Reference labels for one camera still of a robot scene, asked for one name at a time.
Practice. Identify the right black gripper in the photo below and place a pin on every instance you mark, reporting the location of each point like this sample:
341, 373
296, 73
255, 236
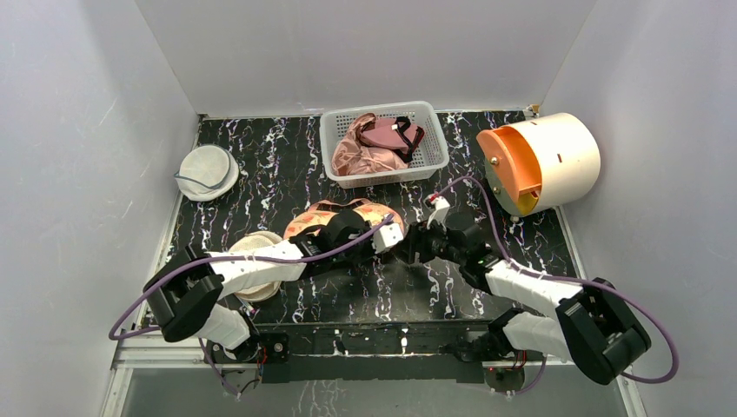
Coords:
426, 245

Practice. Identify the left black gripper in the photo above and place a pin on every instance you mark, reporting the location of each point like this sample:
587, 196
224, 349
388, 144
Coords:
370, 253

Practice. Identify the peach patterned mesh laundry bag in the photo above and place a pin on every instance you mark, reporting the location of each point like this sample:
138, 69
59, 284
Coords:
323, 211

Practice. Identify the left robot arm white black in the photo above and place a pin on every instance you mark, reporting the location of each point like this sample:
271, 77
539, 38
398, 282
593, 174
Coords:
185, 296

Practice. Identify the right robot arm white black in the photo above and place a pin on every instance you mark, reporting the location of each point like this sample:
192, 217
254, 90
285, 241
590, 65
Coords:
578, 321

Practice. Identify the pink bra black trim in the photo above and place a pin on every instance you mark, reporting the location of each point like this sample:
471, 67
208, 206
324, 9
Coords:
397, 134

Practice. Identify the round white mesh laundry bag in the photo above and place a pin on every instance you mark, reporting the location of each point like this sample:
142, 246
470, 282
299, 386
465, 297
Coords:
206, 173

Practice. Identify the pink satin garment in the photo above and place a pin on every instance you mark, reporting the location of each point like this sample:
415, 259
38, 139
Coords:
351, 157

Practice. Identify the white plastic basket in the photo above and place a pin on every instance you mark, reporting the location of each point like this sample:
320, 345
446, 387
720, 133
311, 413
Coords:
431, 156

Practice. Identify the white orange toy washing drum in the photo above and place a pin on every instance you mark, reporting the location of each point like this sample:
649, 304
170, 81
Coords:
540, 163

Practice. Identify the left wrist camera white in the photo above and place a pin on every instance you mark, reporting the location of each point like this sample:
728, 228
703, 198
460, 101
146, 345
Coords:
387, 237

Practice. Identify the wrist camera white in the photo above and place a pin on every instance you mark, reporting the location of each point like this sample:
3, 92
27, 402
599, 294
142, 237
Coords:
387, 237
440, 207

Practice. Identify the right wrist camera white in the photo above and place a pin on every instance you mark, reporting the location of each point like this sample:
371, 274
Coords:
440, 207

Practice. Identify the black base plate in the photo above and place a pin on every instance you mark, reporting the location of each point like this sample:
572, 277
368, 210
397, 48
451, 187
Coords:
461, 351

